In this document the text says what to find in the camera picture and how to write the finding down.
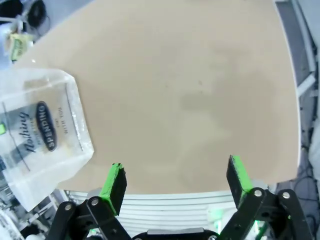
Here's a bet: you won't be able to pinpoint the clear shopping bag navy handles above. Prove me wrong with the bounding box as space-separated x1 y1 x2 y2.
0 66 96 212

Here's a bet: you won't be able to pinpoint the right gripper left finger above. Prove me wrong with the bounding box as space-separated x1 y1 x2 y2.
49 162 134 240

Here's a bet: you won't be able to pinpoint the white metal frame rail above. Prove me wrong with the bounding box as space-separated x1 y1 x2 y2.
274 0 317 97

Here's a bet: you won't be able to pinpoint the yellow-green tag object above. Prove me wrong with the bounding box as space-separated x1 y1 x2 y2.
5 31 35 62

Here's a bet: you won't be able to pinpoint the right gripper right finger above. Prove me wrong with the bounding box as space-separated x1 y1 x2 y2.
218 154 315 240

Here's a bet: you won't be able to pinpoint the white ribbed panel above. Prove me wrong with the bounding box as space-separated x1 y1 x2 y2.
63 189 239 232

